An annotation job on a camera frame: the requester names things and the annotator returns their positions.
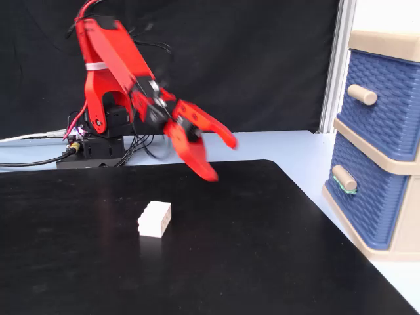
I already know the blue drawer plain handle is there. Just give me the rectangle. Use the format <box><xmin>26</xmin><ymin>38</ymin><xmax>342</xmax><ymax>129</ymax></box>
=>
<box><xmin>336</xmin><ymin>49</ymin><xmax>420</xmax><ymax>162</ymax></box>

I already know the black table mat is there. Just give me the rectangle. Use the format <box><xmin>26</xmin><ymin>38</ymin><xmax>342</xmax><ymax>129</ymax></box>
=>
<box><xmin>0</xmin><ymin>159</ymin><xmax>419</xmax><ymax>315</ymax></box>

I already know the beige drawer cabinet frame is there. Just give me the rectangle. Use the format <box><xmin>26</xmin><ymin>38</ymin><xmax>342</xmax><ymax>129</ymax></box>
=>
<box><xmin>321</xmin><ymin>30</ymin><xmax>420</xmax><ymax>263</ymax></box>

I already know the aluminium profile post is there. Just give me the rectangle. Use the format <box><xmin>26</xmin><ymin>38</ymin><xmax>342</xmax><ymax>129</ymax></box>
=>
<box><xmin>320</xmin><ymin>0</ymin><xmax>357</xmax><ymax>135</ymax></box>

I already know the lit controller board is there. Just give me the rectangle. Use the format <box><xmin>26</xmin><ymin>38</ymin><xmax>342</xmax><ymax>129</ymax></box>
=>
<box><xmin>64</xmin><ymin>126</ymin><xmax>88</xmax><ymax>142</ymax></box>

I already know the blue drawer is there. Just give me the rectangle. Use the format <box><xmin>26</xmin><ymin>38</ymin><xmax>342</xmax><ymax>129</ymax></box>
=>
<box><xmin>324</xmin><ymin>133</ymin><xmax>410</xmax><ymax>249</ymax></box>

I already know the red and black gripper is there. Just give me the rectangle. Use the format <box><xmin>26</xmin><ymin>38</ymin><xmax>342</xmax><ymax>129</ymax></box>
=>
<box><xmin>131</xmin><ymin>78</ymin><xmax>238</xmax><ymax>183</ymax></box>

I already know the white toy block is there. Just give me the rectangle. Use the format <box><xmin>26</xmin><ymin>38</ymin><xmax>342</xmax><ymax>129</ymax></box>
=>
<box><xmin>136</xmin><ymin>201</ymin><xmax>172</xmax><ymax>238</ymax></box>

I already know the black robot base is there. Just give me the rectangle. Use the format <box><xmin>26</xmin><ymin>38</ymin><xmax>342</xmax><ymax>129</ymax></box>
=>
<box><xmin>56</xmin><ymin>131</ymin><xmax>132</xmax><ymax>170</ymax></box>

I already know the green rubber band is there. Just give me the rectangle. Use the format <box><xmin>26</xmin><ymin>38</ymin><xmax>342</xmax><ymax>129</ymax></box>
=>
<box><xmin>332</xmin><ymin>175</ymin><xmax>358</xmax><ymax>196</ymax></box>

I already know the silver USB cable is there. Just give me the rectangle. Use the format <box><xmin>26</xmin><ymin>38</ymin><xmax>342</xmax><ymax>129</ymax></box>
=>
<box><xmin>0</xmin><ymin>130</ymin><xmax>66</xmax><ymax>142</ymax></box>

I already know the black power cable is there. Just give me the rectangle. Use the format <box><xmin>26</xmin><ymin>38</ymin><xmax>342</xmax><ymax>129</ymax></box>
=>
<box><xmin>0</xmin><ymin>144</ymin><xmax>82</xmax><ymax>168</ymax></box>

